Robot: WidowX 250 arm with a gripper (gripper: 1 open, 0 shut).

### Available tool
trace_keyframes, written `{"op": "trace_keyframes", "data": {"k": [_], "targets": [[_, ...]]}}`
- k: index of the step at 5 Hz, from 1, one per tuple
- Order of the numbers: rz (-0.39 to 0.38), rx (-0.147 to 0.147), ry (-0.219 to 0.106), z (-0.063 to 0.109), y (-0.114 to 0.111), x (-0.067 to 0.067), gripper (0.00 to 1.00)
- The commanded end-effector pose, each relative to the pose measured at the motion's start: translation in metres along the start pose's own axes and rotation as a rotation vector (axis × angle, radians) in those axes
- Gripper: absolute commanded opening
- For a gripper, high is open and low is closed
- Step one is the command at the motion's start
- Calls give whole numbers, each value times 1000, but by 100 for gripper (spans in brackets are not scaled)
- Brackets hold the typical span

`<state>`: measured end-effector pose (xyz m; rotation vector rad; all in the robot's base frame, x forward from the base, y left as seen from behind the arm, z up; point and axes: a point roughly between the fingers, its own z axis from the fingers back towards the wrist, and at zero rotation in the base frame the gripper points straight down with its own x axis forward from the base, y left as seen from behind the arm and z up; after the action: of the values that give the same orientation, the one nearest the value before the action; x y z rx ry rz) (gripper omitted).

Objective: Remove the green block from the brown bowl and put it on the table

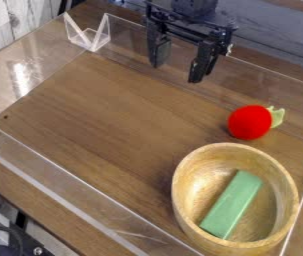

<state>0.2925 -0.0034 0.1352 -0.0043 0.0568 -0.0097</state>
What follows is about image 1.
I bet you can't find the red toy strawberry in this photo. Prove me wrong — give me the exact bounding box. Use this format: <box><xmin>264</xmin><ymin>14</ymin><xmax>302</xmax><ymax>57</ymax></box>
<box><xmin>227</xmin><ymin>105</ymin><xmax>286</xmax><ymax>140</ymax></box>

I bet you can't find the black equipment lower left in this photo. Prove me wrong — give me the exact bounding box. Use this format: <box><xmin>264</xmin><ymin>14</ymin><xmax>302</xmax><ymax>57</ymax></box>
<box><xmin>0</xmin><ymin>226</ymin><xmax>55</xmax><ymax>256</ymax></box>

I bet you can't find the brown wooden bowl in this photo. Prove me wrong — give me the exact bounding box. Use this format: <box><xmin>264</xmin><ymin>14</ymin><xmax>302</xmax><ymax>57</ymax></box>
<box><xmin>171</xmin><ymin>143</ymin><xmax>299</xmax><ymax>256</ymax></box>

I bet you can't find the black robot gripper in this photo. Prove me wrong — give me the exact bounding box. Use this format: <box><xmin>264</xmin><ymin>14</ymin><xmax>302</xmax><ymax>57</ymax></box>
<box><xmin>144</xmin><ymin>0</ymin><xmax>238</xmax><ymax>83</ymax></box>

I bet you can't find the clear acrylic corner bracket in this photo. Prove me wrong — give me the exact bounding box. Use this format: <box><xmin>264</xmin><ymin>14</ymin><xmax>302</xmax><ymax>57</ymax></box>
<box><xmin>63</xmin><ymin>13</ymin><xmax>111</xmax><ymax>52</ymax></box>

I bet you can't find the green rectangular block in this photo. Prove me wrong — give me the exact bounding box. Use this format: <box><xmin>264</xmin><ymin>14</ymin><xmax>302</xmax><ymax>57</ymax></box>
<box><xmin>199</xmin><ymin>170</ymin><xmax>263</xmax><ymax>239</ymax></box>

